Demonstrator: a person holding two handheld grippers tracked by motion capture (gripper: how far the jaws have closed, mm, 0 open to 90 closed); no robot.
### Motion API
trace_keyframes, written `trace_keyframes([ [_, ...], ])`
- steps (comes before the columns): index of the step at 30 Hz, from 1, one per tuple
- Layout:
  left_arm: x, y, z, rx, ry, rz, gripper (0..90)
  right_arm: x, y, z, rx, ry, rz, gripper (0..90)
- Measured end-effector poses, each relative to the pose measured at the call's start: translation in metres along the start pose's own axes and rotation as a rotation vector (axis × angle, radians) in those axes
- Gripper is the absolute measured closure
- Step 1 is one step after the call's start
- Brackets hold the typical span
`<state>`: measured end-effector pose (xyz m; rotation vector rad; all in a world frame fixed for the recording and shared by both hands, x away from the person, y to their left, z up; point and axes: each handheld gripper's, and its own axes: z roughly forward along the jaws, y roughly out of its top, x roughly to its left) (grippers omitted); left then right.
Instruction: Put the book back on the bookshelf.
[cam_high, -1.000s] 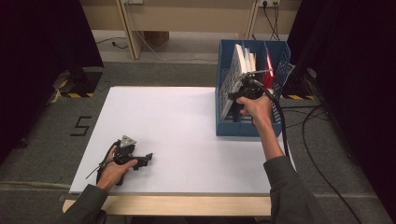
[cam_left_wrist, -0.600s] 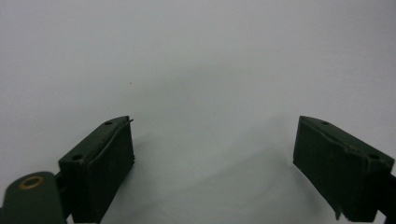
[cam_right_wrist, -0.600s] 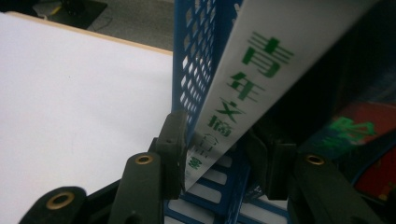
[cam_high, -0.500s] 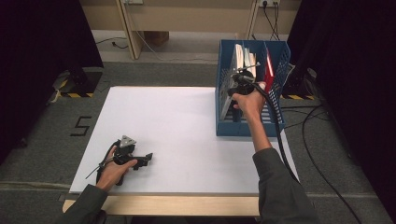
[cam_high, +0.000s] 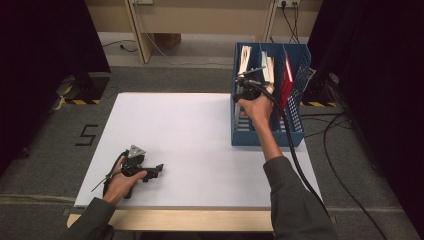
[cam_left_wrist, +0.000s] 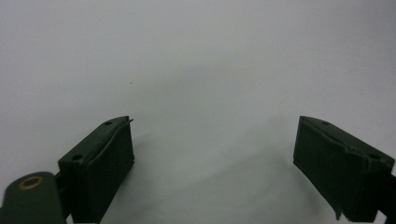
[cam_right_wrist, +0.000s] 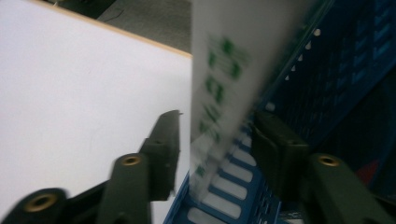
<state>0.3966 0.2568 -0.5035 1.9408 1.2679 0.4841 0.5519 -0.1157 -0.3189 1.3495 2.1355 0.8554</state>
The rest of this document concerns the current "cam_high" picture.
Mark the black stand base hazard tape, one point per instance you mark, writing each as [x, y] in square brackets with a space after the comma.
[320, 95]
[86, 90]

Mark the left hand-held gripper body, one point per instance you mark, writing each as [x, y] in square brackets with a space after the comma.
[133, 165]

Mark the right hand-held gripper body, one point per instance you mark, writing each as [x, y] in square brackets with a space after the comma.
[248, 90]

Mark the person's right hand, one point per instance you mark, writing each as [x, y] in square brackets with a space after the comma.
[258, 108]

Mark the blue file rack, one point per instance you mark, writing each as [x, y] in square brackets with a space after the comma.
[293, 133]

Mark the black curtain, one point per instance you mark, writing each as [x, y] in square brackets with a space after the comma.
[43, 66]
[376, 83]

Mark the red sticker-print book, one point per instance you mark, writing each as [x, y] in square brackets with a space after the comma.
[287, 86]

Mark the brown cardboard box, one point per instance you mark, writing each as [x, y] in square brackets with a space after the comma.
[168, 40]

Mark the person's left hand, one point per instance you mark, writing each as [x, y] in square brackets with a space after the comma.
[121, 186]

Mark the white wall power outlet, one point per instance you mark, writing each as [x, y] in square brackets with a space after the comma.
[288, 2]

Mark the beige wooden desk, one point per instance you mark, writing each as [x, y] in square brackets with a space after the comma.
[200, 16]

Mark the white picture-grid book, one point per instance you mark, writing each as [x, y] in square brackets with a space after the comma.
[245, 58]

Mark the yellow book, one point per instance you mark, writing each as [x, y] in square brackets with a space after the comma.
[271, 70]

